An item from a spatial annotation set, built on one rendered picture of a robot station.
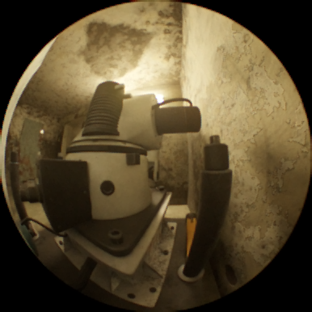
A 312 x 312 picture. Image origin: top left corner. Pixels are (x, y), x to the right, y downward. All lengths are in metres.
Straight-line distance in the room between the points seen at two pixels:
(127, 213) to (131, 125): 0.27
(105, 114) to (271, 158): 0.53
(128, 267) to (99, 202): 0.18
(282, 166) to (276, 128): 0.11
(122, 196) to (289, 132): 0.52
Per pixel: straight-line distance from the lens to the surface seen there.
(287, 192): 0.37
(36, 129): 4.18
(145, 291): 0.46
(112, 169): 0.26
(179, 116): 0.43
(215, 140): 0.22
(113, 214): 0.28
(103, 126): 0.27
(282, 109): 0.38
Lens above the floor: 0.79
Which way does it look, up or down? 4 degrees up
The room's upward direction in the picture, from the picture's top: 1 degrees counter-clockwise
